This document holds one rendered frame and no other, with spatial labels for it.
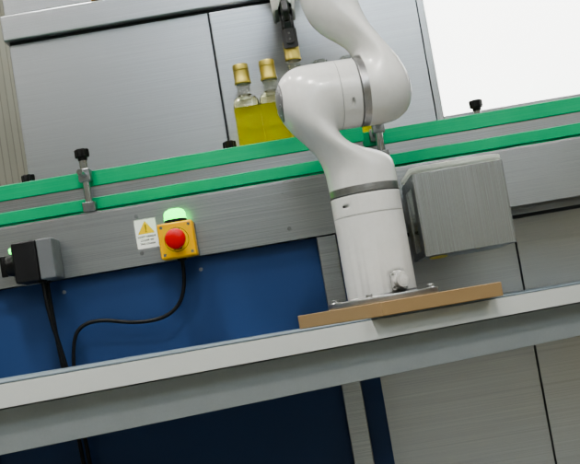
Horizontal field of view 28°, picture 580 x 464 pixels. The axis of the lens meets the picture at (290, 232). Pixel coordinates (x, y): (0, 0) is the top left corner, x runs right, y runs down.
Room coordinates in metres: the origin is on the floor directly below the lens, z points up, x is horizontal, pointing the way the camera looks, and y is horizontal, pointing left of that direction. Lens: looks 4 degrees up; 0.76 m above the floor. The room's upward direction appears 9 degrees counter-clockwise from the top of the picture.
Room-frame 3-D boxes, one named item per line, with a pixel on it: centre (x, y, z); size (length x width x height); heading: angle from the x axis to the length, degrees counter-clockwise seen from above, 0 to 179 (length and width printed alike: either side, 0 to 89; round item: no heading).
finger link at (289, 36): (2.43, -0.07, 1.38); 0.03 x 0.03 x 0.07; 89
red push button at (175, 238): (2.23, 0.22, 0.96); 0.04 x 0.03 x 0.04; 90
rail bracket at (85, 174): (2.29, 0.39, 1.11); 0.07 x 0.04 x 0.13; 0
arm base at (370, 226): (1.98, -0.14, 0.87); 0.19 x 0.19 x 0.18
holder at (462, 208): (2.27, -0.32, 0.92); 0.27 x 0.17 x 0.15; 0
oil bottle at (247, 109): (2.47, 0.05, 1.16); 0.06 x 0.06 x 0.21; 1
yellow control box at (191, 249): (2.27, 0.22, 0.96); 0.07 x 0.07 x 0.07; 0
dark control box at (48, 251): (2.27, 0.50, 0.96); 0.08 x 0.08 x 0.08; 0
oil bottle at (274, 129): (2.47, -0.01, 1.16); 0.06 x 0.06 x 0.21; 0
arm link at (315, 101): (1.97, -0.11, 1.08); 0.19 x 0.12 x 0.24; 98
